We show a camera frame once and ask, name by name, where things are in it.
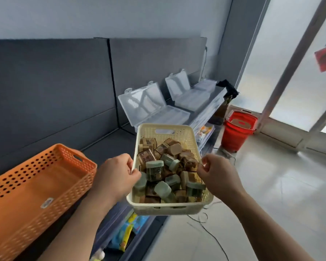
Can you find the orange snack packet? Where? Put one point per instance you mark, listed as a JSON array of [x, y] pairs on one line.
[[205, 131]]

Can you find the orange plastic basket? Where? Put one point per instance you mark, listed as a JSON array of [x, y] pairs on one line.
[[30, 192]]

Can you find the dark grey shelf unit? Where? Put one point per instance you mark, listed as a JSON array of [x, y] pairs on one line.
[[49, 92]]

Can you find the blue yellow snack packet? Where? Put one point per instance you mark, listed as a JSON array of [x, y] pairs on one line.
[[126, 232]]

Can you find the red shopping basket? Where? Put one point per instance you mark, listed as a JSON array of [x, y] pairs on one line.
[[237, 133]]

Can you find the person's left hand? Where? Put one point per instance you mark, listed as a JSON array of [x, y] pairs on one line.
[[111, 178]]

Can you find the closed clear plastic case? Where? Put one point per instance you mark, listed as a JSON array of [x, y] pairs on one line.
[[206, 85]]

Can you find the person's right hand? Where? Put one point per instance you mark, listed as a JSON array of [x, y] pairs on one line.
[[220, 176]]

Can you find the person's left forearm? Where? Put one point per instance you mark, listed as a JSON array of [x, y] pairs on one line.
[[78, 228]]

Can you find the pile of small lidded jars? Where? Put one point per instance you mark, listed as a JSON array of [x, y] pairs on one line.
[[169, 171]]

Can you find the person's right thumb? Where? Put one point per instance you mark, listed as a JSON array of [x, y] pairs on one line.
[[201, 176]]

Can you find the person's left thumb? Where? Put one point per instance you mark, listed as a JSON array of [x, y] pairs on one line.
[[135, 177]]

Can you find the large open clear plastic case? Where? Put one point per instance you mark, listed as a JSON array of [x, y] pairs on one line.
[[149, 105]]

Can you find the metal window frame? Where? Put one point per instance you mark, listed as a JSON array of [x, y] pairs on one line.
[[290, 67]]

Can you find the small open clear plastic case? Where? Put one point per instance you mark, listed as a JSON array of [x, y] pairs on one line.
[[187, 97]]

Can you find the cream plastic basket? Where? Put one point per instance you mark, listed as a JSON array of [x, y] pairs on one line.
[[163, 130]]

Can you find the person's right forearm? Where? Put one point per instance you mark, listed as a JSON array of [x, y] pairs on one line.
[[260, 228]]

